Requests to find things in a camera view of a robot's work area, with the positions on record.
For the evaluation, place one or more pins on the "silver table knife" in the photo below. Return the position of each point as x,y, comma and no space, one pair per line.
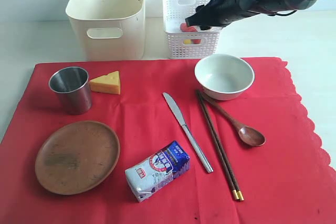
179,117

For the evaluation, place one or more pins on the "brown wooden plate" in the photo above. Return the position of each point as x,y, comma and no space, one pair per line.
77,157

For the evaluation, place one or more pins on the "red sausage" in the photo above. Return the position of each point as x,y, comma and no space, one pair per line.
184,28

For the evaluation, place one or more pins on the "white perforated plastic basket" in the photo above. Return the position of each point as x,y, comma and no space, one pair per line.
174,13

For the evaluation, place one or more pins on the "brown wooden spoon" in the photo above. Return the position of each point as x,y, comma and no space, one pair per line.
247,134

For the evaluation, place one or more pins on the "yellow lemon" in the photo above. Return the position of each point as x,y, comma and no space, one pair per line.
187,42

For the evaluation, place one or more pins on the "blue white milk carton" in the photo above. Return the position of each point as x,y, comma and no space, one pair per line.
157,170

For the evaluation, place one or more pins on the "stainless steel cup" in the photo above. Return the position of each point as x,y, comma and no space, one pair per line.
71,86

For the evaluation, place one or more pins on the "cream plastic bin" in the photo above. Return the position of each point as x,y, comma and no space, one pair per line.
109,29

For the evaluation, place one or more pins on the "yellow cheese wedge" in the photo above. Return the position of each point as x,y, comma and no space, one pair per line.
109,83

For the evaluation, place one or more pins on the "dark wooden chopstick left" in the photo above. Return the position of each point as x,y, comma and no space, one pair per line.
216,145

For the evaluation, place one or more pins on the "dark wooden chopstick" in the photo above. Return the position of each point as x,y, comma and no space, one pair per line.
240,195
216,145

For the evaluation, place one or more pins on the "dark wooden chopstick right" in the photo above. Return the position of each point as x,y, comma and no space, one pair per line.
240,195

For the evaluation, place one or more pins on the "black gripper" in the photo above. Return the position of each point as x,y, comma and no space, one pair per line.
221,13

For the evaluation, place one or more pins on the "white ceramic bowl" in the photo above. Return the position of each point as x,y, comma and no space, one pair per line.
224,77

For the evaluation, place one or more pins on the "red table cloth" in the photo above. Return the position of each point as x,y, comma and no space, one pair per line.
287,180

